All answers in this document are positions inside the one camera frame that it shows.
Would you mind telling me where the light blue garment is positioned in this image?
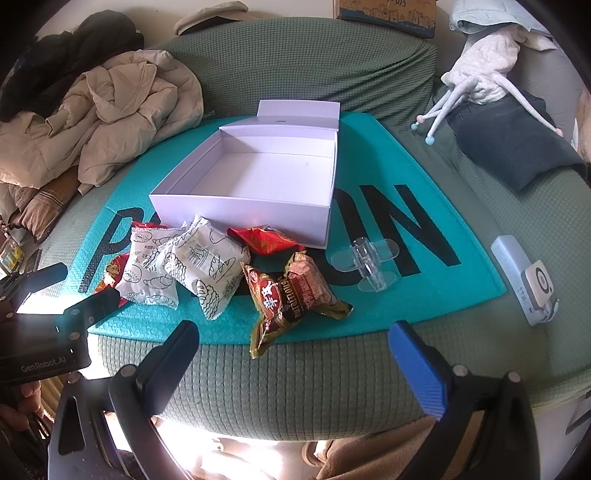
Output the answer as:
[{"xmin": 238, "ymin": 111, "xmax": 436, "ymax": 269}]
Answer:
[{"xmin": 450, "ymin": 0, "xmax": 555, "ymax": 49}]

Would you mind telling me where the white bread-print snack packet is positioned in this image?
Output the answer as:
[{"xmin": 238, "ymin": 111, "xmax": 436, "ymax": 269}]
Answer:
[
  {"xmin": 159, "ymin": 215, "xmax": 252, "ymax": 321},
  {"xmin": 115, "ymin": 220, "xmax": 192, "ymax": 306}
]

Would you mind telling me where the yellow printed packet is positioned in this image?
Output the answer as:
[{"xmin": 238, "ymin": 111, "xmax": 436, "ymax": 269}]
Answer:
[{"xmin": 0, "ymin": 240, "xmax": 24, "ymax": 274}]

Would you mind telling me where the teal bubble mat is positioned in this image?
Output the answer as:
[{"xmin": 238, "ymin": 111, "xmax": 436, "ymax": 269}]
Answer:
[{"xmin": 76, "ymin": 111, "xmax": 509, "ymax": 347}]

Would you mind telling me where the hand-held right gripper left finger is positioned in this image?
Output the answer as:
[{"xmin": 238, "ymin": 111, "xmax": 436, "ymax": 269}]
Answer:
[{"xmin": 48, "ymin": 319, "xmax": 201, "ymax": 480}]

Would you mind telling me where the small white square device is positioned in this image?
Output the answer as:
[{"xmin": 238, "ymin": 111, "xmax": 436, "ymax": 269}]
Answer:
[{"xmin": 521, "ymin": 261, "xmax": 561, "ymax": 319}]

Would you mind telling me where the plain red snack packet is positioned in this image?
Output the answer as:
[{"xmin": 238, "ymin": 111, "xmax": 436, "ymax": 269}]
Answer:
[{"xmin": 130, "ymin": 220, "xmax": 185, "ymax": 232}]

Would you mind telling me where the blue-print cardboard box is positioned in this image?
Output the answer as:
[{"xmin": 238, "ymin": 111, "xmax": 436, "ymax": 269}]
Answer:
[{"xmin": 336, "ymin": 0, "xmax": 438, "ymax": 38}]

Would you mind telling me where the green sofa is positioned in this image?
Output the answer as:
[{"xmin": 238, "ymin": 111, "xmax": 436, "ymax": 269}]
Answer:
[{"xmin": 44, "ymin": 16, "xmax": 591, "ymax": 437}]

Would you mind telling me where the beige cushion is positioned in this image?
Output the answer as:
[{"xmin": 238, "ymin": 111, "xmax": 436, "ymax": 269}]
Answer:
[{"xmin": 174, "ymin": 0, "xmax": 250, "ymax": 35}]

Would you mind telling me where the red gold-print snack packet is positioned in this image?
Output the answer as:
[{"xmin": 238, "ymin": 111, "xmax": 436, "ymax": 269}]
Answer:
[
  {"xmin": 227, "ymin": 224, "xmax": 308, "ymax": 257},
  {"xmin": 92, "ymin": 253, "xmax": 132, "ymax": 308}
]

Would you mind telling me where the gold brown snack packet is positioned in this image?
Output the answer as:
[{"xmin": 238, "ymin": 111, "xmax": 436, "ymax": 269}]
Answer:
[{"xmin": 272, "ymin": 251, "xmax": 355, "ymax": 321}]

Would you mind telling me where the gold red-label snack packet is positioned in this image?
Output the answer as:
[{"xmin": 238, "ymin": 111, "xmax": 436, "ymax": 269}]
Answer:
[{"xmin": 241, "ymin": 262, "xmax": 305, "ymax": 360}]

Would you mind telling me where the tan fleece cloth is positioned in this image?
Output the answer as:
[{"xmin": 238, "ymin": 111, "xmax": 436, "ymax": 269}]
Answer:
[{"xmin": 300, "ymin": 415, "xmax": 444, "ymax": 480}]

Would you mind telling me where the beige puffer jacket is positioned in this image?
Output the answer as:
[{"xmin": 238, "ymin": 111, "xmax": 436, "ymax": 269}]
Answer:
[{"xmin": 0, "ymin": 48, "xmax": 204, "ymax": 190}]

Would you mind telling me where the white cardboard box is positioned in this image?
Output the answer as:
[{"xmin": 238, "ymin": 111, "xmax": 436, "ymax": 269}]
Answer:
[{"xmin": 148, "ymin": 99, "xmax": 341, "ymax": 251}]

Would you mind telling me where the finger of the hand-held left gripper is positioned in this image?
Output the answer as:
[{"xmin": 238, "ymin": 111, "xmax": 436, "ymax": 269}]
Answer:
[
  {"xmin": 54, "ymin": 286, "xmax": 122, "ymax": 334},
  {"xmin": 13, "ymin": 262, "xmax": 69, "ymax": 297}
]

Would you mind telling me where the white power bank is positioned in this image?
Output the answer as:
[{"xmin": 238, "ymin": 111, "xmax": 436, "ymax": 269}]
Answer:
[{"xmin": 490, "ymin": 234, "xmax": 561, "ymax": 326}]

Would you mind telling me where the person's left hand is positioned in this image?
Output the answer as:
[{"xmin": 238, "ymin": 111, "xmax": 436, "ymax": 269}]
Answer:
[{"xmin": 0, "ymin": 381, "xmax": 44, "ymax": 432}]

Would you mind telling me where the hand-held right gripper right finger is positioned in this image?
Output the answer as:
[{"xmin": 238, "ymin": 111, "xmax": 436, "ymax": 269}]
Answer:
[{"xmin": 388, "ymin": 320, "xmax": 541, "ymax": 480}]

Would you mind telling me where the black garment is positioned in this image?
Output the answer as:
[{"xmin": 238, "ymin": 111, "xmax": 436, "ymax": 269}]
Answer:
[{"xmin": 0, "ymin": 11, "xmax": 146, "ymax": 123}]

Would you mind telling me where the white long-legged plush toy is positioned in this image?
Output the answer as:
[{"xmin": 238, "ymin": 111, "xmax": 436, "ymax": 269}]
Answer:
[{"xmin": 411, "ymin": 21, "xmax": 566, "ymax": 145}]

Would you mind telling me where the brown blanket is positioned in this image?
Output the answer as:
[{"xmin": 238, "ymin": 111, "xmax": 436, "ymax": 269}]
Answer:
[{"xmin": 0, "ymin": 164, "xmax": 93, "ymax": 245}]

